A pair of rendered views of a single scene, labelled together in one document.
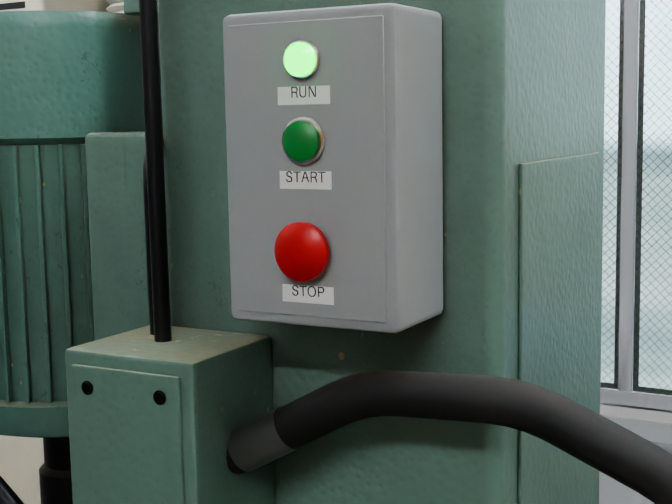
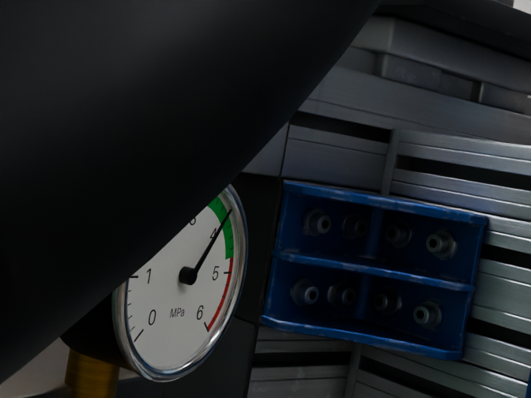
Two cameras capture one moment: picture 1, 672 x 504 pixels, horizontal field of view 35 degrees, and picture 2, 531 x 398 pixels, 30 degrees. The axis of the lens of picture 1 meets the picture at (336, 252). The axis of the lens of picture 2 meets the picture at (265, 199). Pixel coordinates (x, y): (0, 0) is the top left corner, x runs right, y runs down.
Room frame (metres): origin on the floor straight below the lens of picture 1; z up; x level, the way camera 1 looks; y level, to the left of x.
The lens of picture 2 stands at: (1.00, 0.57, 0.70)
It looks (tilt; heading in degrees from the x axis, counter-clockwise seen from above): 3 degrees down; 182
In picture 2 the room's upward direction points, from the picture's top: 10 degrees clockwise
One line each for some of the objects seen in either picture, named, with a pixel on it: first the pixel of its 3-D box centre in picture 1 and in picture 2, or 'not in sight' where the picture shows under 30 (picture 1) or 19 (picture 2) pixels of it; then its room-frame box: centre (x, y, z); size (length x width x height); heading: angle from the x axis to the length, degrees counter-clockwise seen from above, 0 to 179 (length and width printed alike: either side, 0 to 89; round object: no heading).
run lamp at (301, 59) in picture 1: (299, 59); not in sight; (0.53, 0.02, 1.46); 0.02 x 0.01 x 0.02; 61
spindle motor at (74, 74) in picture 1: (64, 220); not in sight; (0.84, 0.21, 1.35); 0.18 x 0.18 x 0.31
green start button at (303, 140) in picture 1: (301, 141); not in sight; (0.53, 0.02, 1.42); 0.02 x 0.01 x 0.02; 61
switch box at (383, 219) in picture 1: (334, 168); not in sight; (0.56, 0.00, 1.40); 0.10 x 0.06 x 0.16; 61
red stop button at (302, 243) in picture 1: (301, 251); not in sight; (0.53, 0.02, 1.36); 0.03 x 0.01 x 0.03; 61
